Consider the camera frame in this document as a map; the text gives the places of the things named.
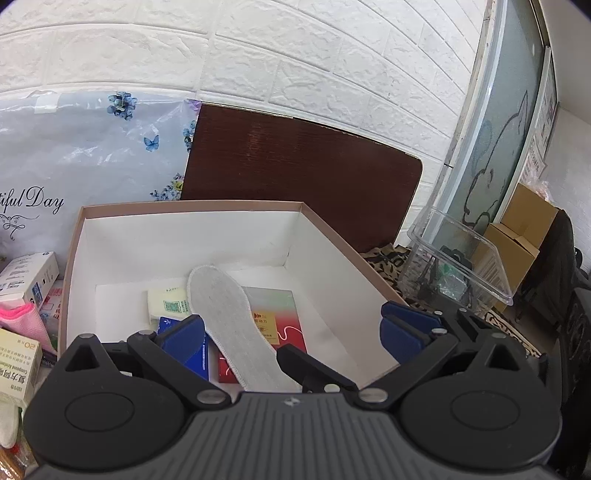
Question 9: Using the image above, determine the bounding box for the large cardboard carton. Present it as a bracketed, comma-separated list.
[501, 182, 560, 241]

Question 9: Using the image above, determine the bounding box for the floral plastic bag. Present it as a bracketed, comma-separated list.
[0, 89, 203, 274]

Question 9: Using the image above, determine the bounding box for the pale yellow tissue packet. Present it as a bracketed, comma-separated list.
[147, 285, 193, 320]

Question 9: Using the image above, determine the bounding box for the dark brown wooden board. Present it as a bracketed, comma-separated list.
[179, 103, 424, 260]

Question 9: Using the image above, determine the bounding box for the pink white packet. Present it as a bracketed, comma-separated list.
[39, 285, 64, 353]

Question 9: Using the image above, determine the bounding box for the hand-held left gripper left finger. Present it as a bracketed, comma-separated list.
[59, 316, 230, 408]

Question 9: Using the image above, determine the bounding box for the leopard print cloth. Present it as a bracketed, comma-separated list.
[359, 244, 542, 359]

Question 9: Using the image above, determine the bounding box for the black clip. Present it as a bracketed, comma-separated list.
[438, 247, 474, 280]

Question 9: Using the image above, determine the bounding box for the clear plastic container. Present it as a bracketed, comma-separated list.
[397, 205, 516, 315]

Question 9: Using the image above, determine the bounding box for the white small box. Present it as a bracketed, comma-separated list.
[0, 251, 61, 306]

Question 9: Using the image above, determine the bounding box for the grey shoe insole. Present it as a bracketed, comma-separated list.
[187, 265, 304, 391]

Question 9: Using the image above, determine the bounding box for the beige medicine box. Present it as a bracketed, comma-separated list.
[0, 327, 45, 409]

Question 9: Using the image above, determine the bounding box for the small cardboard carton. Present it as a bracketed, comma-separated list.
[473, 223, 540, 315]

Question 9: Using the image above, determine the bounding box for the white cardboard box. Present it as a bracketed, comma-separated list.
[57, 200, 410, 394]

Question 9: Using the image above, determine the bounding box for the orange snack packet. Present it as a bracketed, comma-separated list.
[0, 442, 40, 480]

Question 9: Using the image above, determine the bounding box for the black bag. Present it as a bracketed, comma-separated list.
[516, 207, 591, 326]

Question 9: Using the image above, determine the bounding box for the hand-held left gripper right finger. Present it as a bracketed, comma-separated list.
[276, 301, 528, 411]

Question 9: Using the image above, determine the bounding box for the blue flat box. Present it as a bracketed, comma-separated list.
[156, 316, 209, 382]

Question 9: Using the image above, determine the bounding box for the pink cloth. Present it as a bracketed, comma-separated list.
[0, 301, 52, 353]

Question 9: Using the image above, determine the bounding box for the red booklet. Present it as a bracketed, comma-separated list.
[216, 286, 306, 384]

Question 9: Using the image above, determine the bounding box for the frosted glass door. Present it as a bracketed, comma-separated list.
[442, 0, 555, 234]

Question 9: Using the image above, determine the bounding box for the wall notice sheet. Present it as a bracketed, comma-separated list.
[525, 46, 560, 173]

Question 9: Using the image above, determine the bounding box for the white cloth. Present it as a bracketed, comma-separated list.
[0, 400, 25, 449]

